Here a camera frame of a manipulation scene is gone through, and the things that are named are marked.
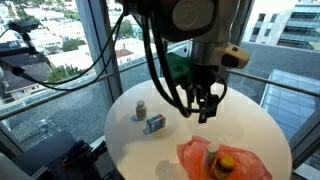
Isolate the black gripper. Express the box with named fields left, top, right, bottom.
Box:
left=186, top=63, right=219, bottom=124

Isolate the bottle with yellow lid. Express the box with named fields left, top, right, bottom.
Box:
left=212, top=154, right=235, bottom=180

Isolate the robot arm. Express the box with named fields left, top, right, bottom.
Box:
left=116, top=0, right=249, bottom=123

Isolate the orange plastic bag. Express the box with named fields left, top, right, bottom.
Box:
left=177, top=135, right=273, bottom=180

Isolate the white bottle in bag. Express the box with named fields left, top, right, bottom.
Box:
left=202, top=143, right=220, bottom=172

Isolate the white lid vitamin bottle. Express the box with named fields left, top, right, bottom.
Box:
left=136, top=100, right=147, bottom=120

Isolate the small blue box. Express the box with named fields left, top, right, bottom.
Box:
left=146, top=114, right=166, bottom=133

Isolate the metal window handrail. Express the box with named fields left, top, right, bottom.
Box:
left=0, top=64, right=320, bottom=120

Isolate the black equipment base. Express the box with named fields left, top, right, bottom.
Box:
left=13, top=131, right=124, bottom=180

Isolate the green wrist mount part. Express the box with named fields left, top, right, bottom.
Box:
left=166, top=52, right=191, bottom=86

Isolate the beige wrist camera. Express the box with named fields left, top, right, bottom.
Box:
left=214, top=44, right=250, bottom=69

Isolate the black cable bundle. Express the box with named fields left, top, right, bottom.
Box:
left=0, top=9, right=228, bottom=119

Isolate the round white pedestal table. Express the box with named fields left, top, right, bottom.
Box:
left=105, top=80, right=292, bottom=180

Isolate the black camera on stand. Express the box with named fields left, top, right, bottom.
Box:
left=0, top=20, right=40, bottom=58

